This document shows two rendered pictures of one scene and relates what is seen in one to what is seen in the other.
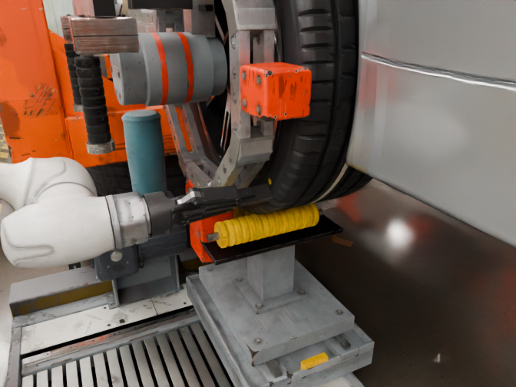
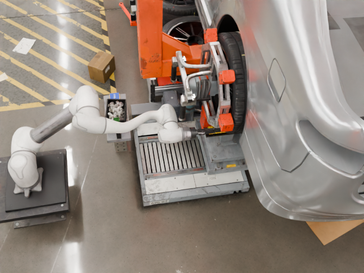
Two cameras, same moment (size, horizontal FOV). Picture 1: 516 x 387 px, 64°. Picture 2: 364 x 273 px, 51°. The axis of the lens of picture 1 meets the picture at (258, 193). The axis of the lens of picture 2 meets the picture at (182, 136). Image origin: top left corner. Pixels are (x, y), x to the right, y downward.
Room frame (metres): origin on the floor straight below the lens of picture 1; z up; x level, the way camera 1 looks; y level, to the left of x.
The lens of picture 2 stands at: (-0.87, -0.05, 2.71)
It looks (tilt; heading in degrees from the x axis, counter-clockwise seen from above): 54 degrees down; 11
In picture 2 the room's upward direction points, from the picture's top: 5 degrees clockwise
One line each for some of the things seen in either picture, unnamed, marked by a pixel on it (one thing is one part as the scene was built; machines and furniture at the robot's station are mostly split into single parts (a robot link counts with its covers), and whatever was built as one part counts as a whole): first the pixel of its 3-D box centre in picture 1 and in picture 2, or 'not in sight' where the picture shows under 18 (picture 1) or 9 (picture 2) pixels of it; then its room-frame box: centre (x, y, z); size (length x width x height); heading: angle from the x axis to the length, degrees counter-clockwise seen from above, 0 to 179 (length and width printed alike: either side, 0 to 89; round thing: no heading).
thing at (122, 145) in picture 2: not in sight; (118, 131); (0.78, 0.79, 0.21); 0.10 x 0.10 x 0.42; 26
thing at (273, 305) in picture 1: (269, 260); (226, 129); (0.97, -0.03, 0.32); 0.40 x 0.30 x 0.28; 26
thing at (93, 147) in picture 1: (94, 102); (182, 110); (0.65, 0.26, 0.83); 0.04 x 0.04 x 0.16
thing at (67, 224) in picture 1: (57, 229); (169, 134); (0.58, 0.32, 0.64); 0.16 x 0.13 x 0.11; 116
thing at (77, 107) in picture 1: (77, 75); (173, 72); (0.95, 0.40, 0.83); 0.04 x 0.04 x 0.16
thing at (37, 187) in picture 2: not in sight; (27, 181); (0.10, 1.17, 0.35); 0.22 x 0.18 x 0.06; 24
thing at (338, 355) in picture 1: (269, 315); (222, 143); (0.97, -0.03, 0.13); 0.50 x 0.36 x 0.10; 26
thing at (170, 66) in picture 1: (168, 69); (202, 86); (0.87, 0.18, 0.85); 0.21 x 0.14 x 0.14; 116
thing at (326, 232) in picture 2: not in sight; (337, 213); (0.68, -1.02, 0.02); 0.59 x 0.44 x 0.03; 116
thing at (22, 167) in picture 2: not in sight; (22, 168); (0.13, 1.18, 0.49); 0.18 x 0.16 x 0.22; 26
